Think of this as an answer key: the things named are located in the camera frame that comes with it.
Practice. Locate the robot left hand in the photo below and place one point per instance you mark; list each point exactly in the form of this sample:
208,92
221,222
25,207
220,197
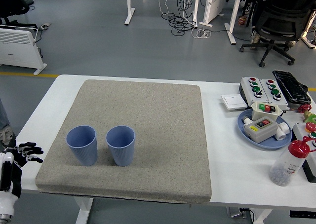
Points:
10,160

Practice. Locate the blue ribbed plastic cup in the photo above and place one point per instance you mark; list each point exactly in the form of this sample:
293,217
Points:
121,147
82,147

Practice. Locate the red instant noodle cup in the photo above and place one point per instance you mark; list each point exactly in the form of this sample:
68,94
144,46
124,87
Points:
242,21

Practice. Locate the person's shoe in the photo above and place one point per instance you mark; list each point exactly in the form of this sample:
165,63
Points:
6,135

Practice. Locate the person's leg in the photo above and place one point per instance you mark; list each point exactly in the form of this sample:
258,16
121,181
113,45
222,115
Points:
3,115

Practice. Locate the white table leg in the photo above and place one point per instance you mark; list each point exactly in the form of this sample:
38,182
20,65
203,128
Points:
84,209
263,216

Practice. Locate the white panel heater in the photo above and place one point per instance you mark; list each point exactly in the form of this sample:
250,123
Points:
17,48
214,4

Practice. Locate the grey power strip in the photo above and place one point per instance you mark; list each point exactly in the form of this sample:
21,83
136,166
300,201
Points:
44,26

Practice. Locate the grey-brown foam mat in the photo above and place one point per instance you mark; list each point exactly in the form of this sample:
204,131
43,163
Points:
153,125

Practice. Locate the white desk leg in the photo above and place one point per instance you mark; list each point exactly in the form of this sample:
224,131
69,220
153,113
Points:
196,4
233,19
129,7

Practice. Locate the white plug fitting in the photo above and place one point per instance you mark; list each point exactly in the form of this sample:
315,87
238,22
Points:
246,120

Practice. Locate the white four-button control box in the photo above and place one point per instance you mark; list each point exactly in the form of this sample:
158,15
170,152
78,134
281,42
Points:
247,87
265,88

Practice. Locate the blue round plate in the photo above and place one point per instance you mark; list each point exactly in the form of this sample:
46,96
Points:
271,143

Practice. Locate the white pipe fitting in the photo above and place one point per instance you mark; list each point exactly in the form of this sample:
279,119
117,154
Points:
282,131

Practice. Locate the clear bottle red cap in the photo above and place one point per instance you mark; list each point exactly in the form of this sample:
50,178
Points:
286,164

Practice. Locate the black plastic-wrapped tray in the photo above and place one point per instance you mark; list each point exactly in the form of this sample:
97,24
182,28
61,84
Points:
291,85

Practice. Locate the black table control panel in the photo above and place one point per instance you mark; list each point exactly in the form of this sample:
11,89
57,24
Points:
302,213

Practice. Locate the white wall switch panel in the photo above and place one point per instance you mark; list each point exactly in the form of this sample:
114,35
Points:
233,101

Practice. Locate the grey red-button switch box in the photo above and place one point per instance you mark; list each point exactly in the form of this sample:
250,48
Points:
260,132

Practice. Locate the white green-red switch box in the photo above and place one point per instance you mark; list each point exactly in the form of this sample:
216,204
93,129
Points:
259,114

